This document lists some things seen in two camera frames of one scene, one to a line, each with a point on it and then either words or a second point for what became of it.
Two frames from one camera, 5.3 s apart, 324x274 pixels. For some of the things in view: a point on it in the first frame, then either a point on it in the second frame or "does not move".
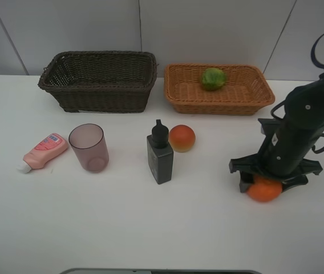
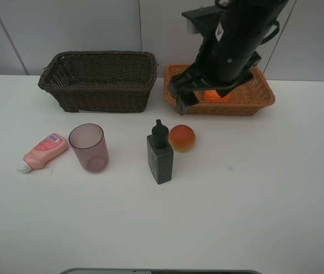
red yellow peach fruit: [182, 138] does not move
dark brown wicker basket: [107, 81] does not move
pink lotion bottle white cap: [53, 145] does not move
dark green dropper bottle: [160, 153] does not move
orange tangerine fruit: [263, 190] → [212, 95]
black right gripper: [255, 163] → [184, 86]
